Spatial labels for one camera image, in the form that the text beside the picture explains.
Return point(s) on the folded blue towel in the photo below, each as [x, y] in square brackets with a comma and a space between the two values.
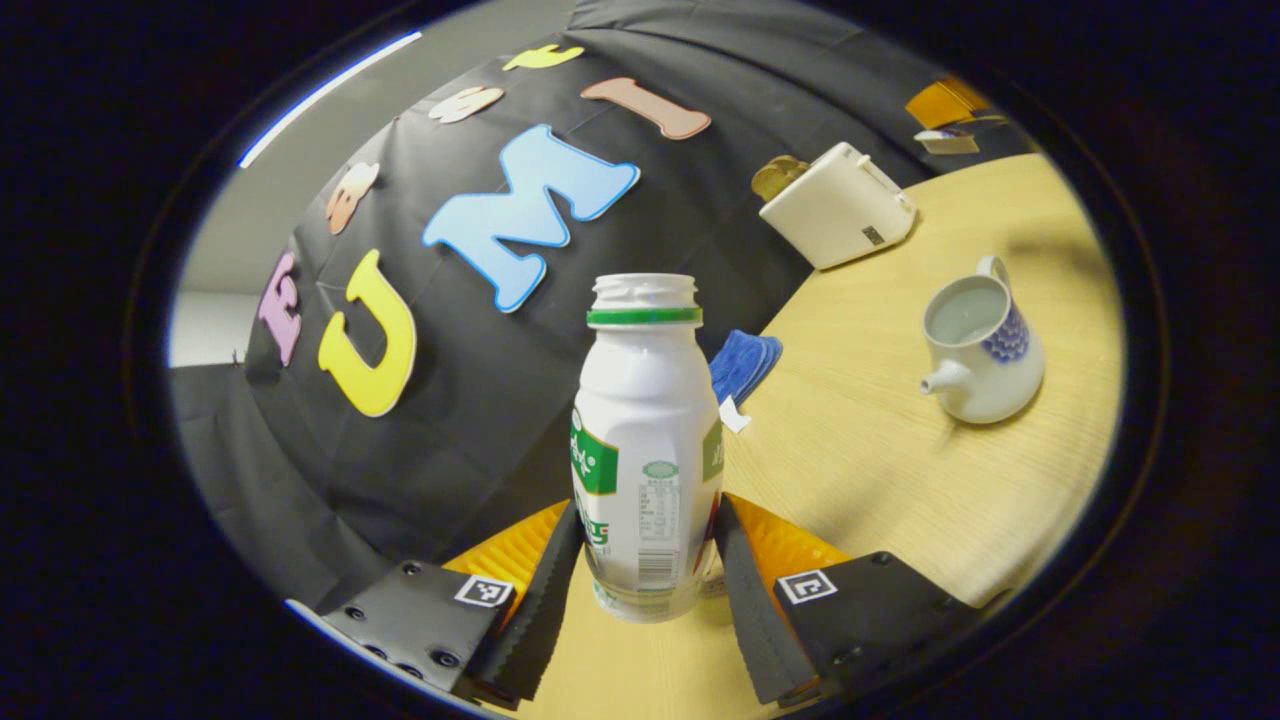
[742, 362]

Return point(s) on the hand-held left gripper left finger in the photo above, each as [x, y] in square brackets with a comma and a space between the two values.
[545, 600]

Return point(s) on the brown toast slice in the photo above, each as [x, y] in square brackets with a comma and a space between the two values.
[778, 177]

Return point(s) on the white plastic water bottle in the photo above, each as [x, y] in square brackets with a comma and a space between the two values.
[645, 430]

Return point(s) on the white blue-flowered teacup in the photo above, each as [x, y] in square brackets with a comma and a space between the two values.
[990, 385]

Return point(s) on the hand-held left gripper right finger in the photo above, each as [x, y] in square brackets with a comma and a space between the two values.
[750, 620]

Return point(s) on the white toaster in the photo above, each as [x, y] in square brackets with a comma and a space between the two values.
[835, 215]

